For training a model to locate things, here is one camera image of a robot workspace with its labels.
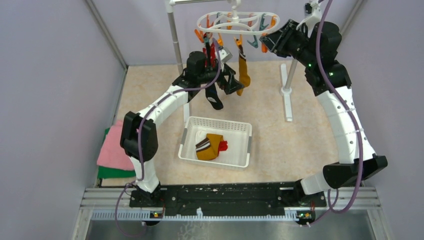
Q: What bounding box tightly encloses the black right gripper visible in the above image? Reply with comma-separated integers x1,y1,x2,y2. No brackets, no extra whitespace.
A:
259,19,317,68

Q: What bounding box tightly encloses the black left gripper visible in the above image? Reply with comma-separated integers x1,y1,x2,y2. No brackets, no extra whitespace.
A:
197,60,244,95

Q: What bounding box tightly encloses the mustard yellow sock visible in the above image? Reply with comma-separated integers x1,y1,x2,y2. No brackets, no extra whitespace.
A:
236,45,251,96
195,133,224,161

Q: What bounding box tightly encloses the black sock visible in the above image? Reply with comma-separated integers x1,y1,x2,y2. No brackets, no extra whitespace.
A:
204,36,224,110

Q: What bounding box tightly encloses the white plastic clip hanger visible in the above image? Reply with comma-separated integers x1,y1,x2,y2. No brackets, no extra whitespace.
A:
195,0,281,36

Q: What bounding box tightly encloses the white sock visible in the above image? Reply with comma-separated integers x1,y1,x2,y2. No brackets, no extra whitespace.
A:
194,130,208,144

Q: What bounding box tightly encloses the red snowflake sock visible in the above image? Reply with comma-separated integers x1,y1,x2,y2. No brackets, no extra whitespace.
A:
217,140,228,154
202,42,218,69

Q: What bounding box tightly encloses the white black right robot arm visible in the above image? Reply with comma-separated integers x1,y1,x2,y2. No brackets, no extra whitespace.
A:
260,19,388,206

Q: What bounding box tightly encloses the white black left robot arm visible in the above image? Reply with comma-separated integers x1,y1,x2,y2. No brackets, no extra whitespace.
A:
119,47,244,207

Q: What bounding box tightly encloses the teal clothespin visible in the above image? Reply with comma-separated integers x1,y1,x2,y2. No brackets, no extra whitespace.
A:
247,35,259,49

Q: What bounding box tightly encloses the white metal drying rack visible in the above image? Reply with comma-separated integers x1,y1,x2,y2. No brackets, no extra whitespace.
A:
165,0,298,122

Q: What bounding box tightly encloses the orange clothespin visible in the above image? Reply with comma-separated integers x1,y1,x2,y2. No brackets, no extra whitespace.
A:
194,29,206,44

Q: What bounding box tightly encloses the white plastic basket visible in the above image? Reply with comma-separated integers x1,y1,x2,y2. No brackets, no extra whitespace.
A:
178,116,252,171

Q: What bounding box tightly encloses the pink cloth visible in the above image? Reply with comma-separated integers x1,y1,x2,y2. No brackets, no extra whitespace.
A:
96,120,134,171

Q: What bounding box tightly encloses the green cloth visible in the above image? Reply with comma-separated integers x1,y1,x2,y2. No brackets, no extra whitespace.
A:
97,128,137,180

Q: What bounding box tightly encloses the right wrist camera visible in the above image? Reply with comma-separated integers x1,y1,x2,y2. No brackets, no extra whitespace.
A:
296,0,323,30

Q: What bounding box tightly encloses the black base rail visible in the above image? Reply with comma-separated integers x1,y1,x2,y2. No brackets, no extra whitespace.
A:
129,182,327,217

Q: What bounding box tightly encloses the white cable duct strip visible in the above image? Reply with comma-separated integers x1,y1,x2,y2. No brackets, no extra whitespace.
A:
91,209,299,222

